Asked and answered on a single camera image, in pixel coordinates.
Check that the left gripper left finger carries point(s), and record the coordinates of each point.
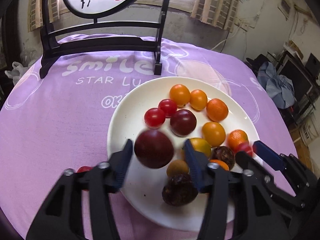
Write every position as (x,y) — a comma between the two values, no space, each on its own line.
(60,215)

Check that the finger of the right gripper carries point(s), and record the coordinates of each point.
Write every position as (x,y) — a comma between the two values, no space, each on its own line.
(251,167)
(268,154)

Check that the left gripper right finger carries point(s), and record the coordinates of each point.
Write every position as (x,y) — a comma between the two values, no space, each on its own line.
(256,217)

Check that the red cherry tomato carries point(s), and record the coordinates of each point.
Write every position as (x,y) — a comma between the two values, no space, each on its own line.
(245,147)
(84,169)
(154,118)
(168,106)

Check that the small yellow-green fruit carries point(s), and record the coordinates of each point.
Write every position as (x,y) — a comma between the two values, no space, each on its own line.
(177,167)

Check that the large dark red plum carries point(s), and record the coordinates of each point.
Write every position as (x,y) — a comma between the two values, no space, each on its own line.
(153,149)

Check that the large orange mandarin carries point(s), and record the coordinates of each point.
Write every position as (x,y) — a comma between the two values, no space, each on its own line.
(221,163)

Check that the small orange mandarin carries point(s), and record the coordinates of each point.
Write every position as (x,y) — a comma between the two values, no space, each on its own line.
(235,138)

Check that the orange cherry tomato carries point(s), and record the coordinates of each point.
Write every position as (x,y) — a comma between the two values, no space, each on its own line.
(180,94)
(213,133)
(198,99)

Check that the white bucket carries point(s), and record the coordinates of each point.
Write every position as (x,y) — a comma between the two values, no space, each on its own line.
(309,130)

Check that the yellow-green tomato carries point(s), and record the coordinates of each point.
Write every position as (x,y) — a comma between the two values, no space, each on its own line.
(201,145)

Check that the blue clothes pile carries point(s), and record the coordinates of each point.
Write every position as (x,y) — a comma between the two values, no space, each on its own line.
(278,87)

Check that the black monitor shelf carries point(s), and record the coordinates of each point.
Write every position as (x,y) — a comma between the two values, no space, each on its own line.
(303,77)

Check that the purple tablecloth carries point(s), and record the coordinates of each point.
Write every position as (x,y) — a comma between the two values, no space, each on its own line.
(61,121)

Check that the white plastic bag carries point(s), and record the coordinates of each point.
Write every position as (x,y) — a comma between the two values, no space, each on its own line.
(18,70)

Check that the right beige curtain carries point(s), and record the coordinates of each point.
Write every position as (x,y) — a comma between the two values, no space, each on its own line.
(217,13)

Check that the black framed round screen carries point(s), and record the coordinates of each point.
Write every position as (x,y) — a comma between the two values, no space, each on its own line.
(52,50)

